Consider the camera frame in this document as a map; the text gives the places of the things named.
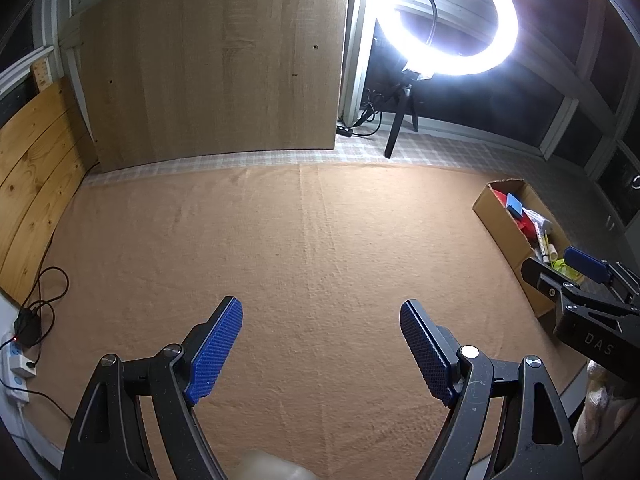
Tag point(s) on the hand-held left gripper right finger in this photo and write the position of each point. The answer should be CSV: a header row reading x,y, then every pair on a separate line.
x,y
425,350

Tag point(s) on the light wooden board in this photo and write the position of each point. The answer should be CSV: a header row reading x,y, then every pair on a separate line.
x,y
215,60

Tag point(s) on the red packet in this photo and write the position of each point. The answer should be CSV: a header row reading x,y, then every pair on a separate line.
x,y
525,227

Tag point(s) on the yellow plastic shuttlecock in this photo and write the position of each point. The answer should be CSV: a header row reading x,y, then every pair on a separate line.
x,y
559,265

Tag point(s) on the cardboard box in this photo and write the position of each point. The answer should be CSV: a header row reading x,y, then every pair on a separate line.
x,y
500,230

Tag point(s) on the grey window frame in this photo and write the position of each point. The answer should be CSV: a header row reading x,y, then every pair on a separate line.
x,y
565,125

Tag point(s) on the white dotted tissue pack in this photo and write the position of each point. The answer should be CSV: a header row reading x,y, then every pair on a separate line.
x,y
537,222

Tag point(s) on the translucent plastic container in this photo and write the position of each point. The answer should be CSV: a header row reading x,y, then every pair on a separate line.
x,y
270,467

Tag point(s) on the black power adapter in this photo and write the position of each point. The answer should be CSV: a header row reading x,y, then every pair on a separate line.
x,y
27,327

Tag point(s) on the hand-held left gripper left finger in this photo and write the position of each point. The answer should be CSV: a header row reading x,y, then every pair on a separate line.
x,y
215,350

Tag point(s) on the white window frame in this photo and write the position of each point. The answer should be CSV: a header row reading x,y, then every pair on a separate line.
x,y
65,35

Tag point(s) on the pine wood planks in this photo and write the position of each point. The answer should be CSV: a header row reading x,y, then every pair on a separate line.
x,y
35,170

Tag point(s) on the checkered sheet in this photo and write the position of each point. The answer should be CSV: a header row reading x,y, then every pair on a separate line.
x,y
450,152

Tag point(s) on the white door frame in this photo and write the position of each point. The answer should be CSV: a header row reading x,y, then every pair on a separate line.
x,y
352,60

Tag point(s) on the white power strip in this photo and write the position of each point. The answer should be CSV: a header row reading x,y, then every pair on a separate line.
x,y
22,362

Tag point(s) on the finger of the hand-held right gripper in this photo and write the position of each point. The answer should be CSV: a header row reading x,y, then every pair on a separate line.
x,y
545,280
585,264

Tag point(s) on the pale cloth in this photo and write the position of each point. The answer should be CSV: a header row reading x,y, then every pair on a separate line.
x,y
600,410

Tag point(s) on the black power strip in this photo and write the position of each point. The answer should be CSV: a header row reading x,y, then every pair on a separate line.
x,y
345,130

